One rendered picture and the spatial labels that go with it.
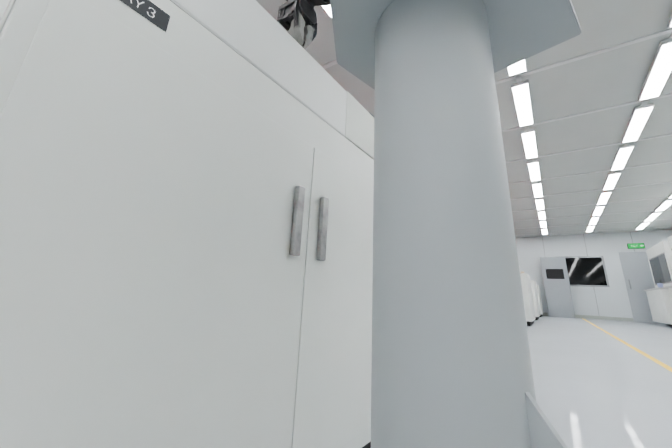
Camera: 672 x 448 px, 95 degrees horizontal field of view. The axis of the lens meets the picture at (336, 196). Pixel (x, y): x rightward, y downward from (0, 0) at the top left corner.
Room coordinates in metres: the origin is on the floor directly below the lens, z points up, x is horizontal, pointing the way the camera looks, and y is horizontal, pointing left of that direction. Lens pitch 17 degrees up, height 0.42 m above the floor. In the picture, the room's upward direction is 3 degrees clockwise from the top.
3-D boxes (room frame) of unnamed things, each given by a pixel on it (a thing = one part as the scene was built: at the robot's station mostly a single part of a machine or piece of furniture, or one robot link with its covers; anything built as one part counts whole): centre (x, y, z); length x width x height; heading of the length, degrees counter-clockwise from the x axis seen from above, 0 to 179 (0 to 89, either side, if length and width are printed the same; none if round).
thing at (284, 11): (0.66, 0.13, 1.16); 0.09 x 0.08 x 0.12; 55
